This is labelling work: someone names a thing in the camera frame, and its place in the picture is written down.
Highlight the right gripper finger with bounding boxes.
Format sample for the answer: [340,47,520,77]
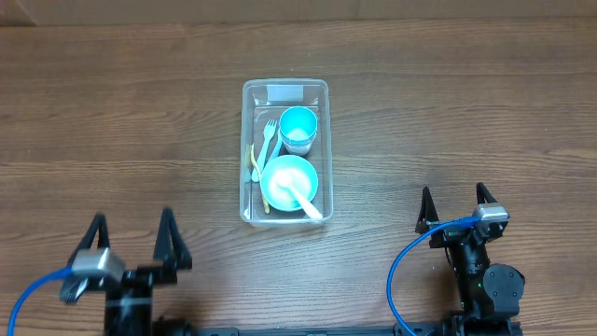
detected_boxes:
[476,182,497,204]
[417,187,439,223]

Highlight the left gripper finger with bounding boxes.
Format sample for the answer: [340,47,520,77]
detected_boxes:
[67,213,110,264]
[153,207,192,269]

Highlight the yellow plastic fork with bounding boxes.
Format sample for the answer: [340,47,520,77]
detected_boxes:
[250,144,271,215]

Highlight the pink plastic spoon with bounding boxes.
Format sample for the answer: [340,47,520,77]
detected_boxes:
[276,171,323,219]

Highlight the light blue bowl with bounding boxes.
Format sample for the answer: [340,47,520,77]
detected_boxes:
[260,155,319,212]

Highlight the light blue plastic fork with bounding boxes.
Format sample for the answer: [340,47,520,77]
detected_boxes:
[268,133,283,161]

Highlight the white plastic fork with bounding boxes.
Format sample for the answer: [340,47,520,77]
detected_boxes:
[252,119,278,170]

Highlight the pink cup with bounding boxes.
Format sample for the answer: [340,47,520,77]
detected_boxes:
[284,143,312,156]

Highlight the green cup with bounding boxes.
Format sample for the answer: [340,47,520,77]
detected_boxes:
[281,133,316,147]

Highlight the blue cup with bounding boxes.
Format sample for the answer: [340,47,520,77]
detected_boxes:
[280,106,318,137]

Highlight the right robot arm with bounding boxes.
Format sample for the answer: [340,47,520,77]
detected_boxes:
[422,183,525,336]

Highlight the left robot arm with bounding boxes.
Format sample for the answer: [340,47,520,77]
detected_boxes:
[60,207,194,336]

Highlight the clear plastic container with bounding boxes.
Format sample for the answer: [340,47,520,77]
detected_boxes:
[239,78,333,228]

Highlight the right blue cable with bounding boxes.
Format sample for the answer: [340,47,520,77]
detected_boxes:
[386,216,482,336]

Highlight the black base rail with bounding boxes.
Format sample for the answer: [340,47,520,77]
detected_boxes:
[151,318,523,336]

